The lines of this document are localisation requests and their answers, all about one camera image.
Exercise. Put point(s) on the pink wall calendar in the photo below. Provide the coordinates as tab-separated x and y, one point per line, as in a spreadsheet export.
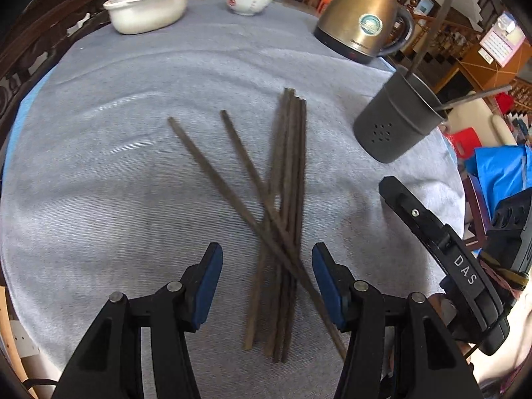
503	39

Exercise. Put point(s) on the bronze electric kettle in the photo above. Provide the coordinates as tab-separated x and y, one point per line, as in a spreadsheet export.
363	30

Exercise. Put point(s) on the blue plastic bag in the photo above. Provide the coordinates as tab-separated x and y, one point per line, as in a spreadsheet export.
501	171

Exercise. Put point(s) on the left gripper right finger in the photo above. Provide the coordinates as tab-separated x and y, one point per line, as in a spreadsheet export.
335	283

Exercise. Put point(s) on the red plastic child chair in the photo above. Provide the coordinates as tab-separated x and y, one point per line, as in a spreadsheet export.
464	142

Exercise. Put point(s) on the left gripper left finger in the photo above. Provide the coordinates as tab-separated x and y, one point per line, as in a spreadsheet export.
200	282

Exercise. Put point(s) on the cream sofa armchair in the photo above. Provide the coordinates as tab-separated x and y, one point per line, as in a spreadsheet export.
491	129

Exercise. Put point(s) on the grey perforated utensil holder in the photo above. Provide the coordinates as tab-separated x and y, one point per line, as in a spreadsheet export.
399	116

